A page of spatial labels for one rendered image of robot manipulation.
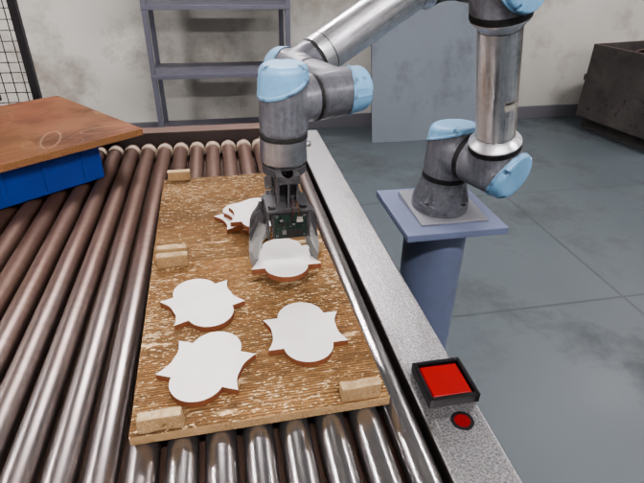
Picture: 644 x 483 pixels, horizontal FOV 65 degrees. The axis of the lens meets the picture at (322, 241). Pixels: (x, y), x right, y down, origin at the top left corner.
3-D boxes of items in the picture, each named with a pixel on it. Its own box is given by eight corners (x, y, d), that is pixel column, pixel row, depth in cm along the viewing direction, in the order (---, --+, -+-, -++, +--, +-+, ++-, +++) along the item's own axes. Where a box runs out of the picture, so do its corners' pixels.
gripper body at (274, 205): (265, 243, 83) (263, 176, 77) (261, 218, 90) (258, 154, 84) (311, 240, 84) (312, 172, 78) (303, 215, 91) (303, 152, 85)
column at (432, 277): (436, 379, 200) (472, 175, 156) (479, 462, 168) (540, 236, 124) (342, 392, 194) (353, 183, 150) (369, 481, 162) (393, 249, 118)
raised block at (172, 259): (189, 261, 100) (188, 249, 99) (189, 266, 98) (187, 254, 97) (157, 264, 99) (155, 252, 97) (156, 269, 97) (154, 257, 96)
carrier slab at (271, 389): (326, 254, 106) (327, 247, 105) (389, 404, 72) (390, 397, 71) (152, 271, 99) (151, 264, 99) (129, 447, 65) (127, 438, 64)
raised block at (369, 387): (378, 388, 72) (379, 374, 71) (381, 398, 71) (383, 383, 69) (337, 394, 71) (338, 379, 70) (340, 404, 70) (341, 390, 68)
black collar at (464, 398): (456, 364, 79) (458, 356, 78) (478, 402, 73) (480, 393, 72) (410, 371, 78) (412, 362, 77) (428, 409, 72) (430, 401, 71)
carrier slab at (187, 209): (294, 175, 141) (294, 171, 140) (325, 252, 107) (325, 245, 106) (164, 185, 135) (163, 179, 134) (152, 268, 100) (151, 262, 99)
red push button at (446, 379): (454, 368, 79) (455, 362, 78) (471, 398, 73) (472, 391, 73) (417, 374, 77) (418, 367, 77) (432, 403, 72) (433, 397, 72)
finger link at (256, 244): (240, 276, 87) (262, 233, 84) (238, 257, 92) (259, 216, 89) (256, 281, 89) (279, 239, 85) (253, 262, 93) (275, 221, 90)
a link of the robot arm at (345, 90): (337, 54, 87) (283, 60, 81) (380, 69, 79) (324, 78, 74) (334, 99, 91) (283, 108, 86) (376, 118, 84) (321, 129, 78)
